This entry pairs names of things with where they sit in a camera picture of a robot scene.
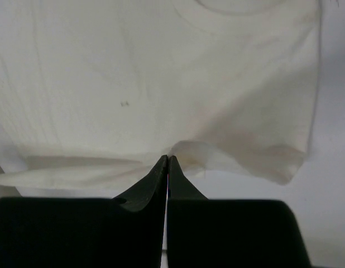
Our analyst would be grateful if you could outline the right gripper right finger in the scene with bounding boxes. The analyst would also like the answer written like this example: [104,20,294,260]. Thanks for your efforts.
[167,157,312,267]

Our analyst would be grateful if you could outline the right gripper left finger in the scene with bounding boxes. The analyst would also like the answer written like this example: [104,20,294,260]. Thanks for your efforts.
[0,156,167,267]

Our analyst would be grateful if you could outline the white t shirt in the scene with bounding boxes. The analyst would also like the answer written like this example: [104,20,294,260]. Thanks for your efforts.
[0,1,321,193]

